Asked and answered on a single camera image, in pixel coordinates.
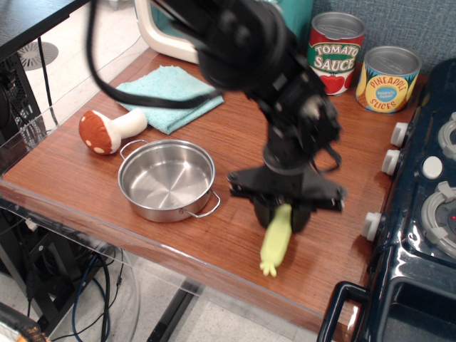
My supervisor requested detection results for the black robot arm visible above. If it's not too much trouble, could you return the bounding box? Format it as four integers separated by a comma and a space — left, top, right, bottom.
157, 1, 346, 232

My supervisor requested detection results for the pineapple slices can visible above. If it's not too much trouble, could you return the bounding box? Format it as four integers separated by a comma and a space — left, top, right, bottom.
356, 46, 422, 114

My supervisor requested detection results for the blue floor cable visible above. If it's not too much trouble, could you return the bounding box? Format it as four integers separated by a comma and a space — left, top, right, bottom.
71, 254, 111, 342

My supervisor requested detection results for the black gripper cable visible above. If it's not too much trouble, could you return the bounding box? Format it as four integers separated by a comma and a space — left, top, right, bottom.
313, 144, 343, 174

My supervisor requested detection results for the dark blue toy stove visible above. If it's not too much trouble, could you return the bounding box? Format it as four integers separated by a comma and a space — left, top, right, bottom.
318, 59, 455, 341

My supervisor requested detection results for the plush brown mushroom toy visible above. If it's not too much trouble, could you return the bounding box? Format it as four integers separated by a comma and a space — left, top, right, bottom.
78, 108, 147, 155

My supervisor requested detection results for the tomato sauce can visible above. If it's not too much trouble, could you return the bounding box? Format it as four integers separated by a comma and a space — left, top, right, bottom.
306, 11, 366, 95

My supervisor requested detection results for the teal toy microwave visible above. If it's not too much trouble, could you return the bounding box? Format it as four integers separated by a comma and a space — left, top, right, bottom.
134, 0, 314, 63

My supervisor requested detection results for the stainless steel pot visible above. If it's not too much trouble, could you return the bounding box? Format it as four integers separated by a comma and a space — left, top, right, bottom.
118, 139, 221, 223

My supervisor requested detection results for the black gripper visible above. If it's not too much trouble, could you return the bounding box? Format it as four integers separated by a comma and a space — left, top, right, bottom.
227, 165, 346, 234

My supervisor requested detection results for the folded light blue towel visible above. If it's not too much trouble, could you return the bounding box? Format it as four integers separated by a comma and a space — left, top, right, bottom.
115, 65, 225, 135

